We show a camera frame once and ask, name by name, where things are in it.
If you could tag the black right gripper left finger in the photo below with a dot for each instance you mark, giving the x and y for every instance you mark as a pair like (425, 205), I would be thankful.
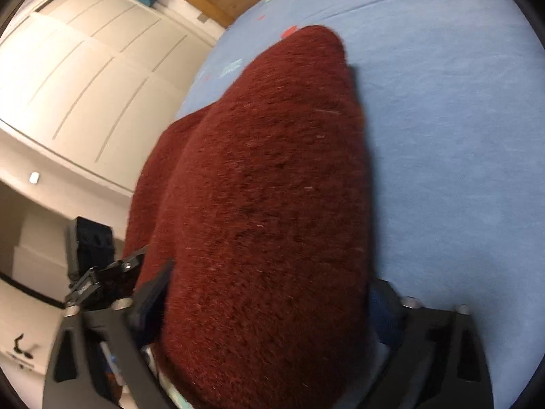
(76, 376)

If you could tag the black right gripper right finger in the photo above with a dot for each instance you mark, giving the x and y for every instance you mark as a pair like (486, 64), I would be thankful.
(412, 356)

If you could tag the dark red knitted sweater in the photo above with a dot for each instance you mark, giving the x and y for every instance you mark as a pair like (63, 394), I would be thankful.
(262, 201)

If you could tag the white wardrobe doors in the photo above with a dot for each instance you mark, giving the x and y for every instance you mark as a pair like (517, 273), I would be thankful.
(95, 82)

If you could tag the blue dinosaur print bed sheet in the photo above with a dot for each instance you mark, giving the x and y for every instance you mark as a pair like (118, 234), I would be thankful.
(453, 91)

